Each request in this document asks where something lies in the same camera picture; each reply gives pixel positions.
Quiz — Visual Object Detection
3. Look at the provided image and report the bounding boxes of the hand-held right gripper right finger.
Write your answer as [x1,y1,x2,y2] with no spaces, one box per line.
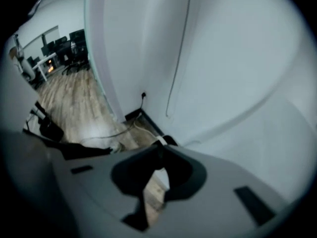
[148,144,194,191]

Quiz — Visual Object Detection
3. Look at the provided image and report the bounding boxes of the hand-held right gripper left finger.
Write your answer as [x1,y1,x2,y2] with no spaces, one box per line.
[122,189,150,233]

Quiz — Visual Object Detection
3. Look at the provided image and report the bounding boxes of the grey plastic container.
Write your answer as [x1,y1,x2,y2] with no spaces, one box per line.
[0,129,299,238]

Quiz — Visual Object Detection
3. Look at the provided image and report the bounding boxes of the black equipment stand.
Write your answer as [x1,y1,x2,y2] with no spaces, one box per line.
[23,100,65,142]

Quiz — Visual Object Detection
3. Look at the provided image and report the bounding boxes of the black office chair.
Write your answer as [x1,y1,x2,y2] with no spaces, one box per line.
[61,40,90,75]

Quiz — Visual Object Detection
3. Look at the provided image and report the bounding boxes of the black computer monitor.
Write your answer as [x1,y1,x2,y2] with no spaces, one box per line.
[69,29,86,42]

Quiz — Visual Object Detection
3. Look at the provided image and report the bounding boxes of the white desk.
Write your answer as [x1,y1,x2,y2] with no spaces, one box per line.
[32,53,58,82]

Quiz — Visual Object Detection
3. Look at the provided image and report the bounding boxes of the light grey office chair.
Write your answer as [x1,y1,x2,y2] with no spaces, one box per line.
[18,56,36,82]

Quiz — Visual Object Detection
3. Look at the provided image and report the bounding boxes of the white floor cable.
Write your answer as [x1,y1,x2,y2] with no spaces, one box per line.
[133,119,159,140]

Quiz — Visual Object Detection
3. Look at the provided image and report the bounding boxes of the thin grey floor cable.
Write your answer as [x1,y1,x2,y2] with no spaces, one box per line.
[81,125,135,144]

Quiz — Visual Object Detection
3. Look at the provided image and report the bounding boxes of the black plug with cable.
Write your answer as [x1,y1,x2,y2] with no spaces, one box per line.
[138,91,148,112]

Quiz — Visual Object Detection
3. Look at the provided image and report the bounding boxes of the grey wall cable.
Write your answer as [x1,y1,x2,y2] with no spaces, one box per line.
[165,0,194,120]

